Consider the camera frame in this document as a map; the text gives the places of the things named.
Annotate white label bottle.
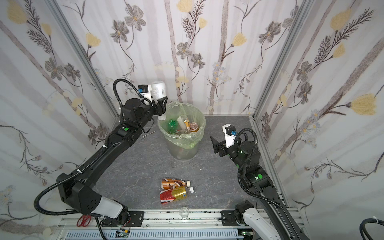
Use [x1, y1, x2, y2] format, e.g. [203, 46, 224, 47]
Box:
[151, 81, 168, 122]

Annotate green soda bottle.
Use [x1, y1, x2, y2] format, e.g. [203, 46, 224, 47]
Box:
[167, 120, 179, 134]

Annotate clear square bottle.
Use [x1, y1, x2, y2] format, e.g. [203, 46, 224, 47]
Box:
[177, 115, 191, 132]

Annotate brown coffee bottle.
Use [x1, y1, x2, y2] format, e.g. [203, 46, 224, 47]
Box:
[190, 122, 199, 133]
[161, 178, 191, 190]

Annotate red yellow tea bottle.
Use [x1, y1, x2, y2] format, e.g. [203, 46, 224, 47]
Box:
[160, 187, 195, 204]

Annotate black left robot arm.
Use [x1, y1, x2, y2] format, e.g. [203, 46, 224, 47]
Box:
[34, 79, 168, 227]

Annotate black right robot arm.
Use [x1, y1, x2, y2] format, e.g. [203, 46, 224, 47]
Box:
[211, 124, 308, 240]

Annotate green translucent bin liner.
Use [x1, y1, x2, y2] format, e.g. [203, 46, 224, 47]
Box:
[158, 102, 207, 149]

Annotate green plastic waste bin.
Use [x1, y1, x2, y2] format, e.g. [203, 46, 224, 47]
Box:
[158, 103, 206, 161]

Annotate small metal scissors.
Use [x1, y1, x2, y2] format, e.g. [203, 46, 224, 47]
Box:
[141, 131, 156, 141]

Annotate clear glass bulb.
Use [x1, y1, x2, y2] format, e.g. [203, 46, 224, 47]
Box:
[179, 207, 190, 220]

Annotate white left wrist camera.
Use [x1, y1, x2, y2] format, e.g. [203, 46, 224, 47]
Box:
[138, 85, 152, 105]

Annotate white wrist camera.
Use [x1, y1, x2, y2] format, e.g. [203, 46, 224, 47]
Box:
[223, 124, 237, 149]
[138, 85, 152, 105]

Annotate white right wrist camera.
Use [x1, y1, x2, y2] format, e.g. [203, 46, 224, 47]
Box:
[223, 124, 237, 149]

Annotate white slotted cable duct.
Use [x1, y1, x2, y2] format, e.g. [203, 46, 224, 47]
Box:
[64, 229, 245, 240]

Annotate aluminium rail base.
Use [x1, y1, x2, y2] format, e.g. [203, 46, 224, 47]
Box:
[58, 208, 305, 230]

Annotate red handled scissors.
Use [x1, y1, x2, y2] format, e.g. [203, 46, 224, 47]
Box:
[76, 215, 92, 228]

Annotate black corrugated cable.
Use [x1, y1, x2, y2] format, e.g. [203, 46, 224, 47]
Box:
[359, 216, 384, 240]

